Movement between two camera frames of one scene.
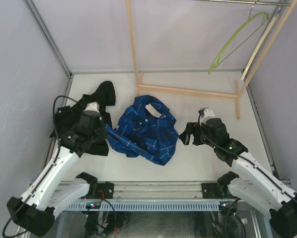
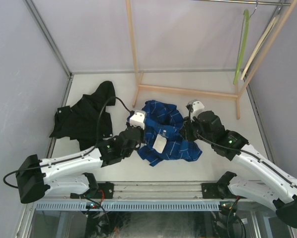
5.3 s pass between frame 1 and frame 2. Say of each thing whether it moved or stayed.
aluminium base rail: stayed
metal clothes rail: stayed
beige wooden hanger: stayed
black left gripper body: moved
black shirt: stayed
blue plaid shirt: moved
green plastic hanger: moved
